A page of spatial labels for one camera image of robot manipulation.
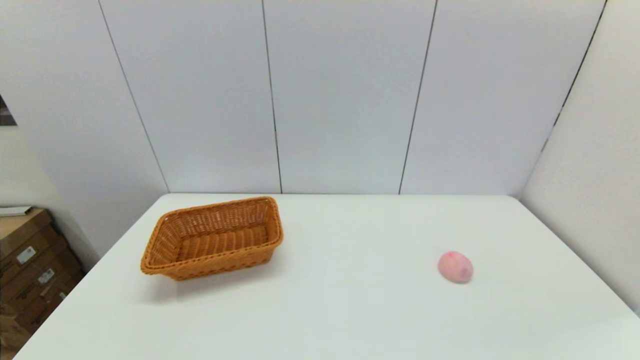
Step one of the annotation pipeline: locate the pink toy peach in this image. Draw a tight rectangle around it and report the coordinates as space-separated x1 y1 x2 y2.
437 250 475 285

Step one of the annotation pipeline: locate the orange woven wicker basket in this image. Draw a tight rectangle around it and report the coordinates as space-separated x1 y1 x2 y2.
140 195 285 282

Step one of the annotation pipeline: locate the brown cardboard box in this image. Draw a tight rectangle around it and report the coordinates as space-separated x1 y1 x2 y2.
0 314 32 360
0 246 84 303
0 208 68 273
0 272 85 333

